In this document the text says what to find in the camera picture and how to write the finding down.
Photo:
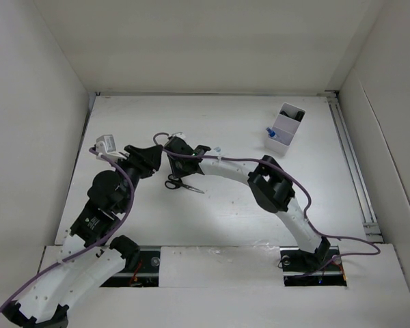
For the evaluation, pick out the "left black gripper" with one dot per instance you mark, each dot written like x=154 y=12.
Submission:
x=149 y=156

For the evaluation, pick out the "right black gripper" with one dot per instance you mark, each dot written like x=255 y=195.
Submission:
x=175 y=171

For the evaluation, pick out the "black handled scissors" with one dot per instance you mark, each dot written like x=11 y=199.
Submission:
x=174 y=183

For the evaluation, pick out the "green highlighter marker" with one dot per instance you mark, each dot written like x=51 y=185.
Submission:
x=286 y=114

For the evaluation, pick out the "yellow highlighter marker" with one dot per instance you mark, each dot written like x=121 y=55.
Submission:
x=299 y=115

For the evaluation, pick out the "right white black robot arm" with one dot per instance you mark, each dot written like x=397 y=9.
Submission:
x=272 y=190

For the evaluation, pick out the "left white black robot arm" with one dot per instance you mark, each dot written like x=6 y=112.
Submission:
x=90 y=254

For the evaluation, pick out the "white compartment organizer tray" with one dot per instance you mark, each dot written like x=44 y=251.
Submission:
x=286 y=128

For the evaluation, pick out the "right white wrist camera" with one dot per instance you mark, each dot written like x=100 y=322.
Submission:
x=179 y=135

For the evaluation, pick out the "left base mounting rail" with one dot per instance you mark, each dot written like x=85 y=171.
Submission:
x=144 y=275

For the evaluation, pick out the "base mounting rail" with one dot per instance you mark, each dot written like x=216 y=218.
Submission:
x=301 y=270
x=144 y=275

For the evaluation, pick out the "right base mounting rail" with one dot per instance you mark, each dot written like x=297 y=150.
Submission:
x=301 y=270

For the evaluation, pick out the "aluminium frame rail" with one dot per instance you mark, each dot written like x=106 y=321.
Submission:
x=368 y=217

